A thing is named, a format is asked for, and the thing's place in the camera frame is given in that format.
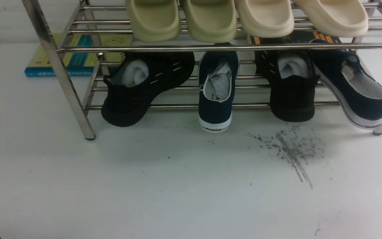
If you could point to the blue yellow book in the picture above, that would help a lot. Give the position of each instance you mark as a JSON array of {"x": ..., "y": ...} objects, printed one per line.
[{"x": 78, "y": 64}]

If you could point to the stainless steel shoe rack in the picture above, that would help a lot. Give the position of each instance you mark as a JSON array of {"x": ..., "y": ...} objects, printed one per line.
[{"x": 83, "y": 22}]

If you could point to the right black knit sneaker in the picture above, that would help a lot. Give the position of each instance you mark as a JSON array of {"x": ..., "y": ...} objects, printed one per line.
[{"x": 292, "y": 80}]

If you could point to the left cream foam slipper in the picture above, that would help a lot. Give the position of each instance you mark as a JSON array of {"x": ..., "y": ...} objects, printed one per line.
[{"x": 265, "y": 18}]

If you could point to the black orange book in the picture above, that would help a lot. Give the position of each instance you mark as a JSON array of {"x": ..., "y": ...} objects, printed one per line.
[{"x": 296, "y": 37}]

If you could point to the black knit sneaker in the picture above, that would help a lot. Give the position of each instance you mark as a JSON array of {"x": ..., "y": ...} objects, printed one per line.
[
  {"x": 292, "y": 80},
  {"x": 139, "y": 80}
]

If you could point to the navy canvas shoe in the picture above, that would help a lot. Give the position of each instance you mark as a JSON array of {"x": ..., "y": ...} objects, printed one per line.
[
  {"x": 217, "y": 72},
  {"x": 358, "y": 94}
]

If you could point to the cream foam slipper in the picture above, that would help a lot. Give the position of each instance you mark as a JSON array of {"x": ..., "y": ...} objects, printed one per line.
[
  {"x": 339, "y": 18},
  {"x": 265, "y": 18}
]

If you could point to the left green foam slipper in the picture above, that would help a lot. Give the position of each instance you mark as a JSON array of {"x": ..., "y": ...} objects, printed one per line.
[{"x": 154, "y": 20}]

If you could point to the right cream foam slipper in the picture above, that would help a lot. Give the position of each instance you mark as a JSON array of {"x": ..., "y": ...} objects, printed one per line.
[{"x": 339, "y": 18}]

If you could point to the right green foam slipper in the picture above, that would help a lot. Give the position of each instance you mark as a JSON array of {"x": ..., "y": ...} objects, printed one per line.
[{"x": 210, "y": 21}]

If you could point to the left black knit sneaker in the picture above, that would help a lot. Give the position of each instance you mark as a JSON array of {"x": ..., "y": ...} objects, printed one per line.
[{"x": 139, "y": 80}]

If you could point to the green foam slipper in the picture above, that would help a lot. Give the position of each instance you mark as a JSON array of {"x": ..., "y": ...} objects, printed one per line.
[
  {"x": 154, "y": 20},
  {"x": 210, "y": 21}
]

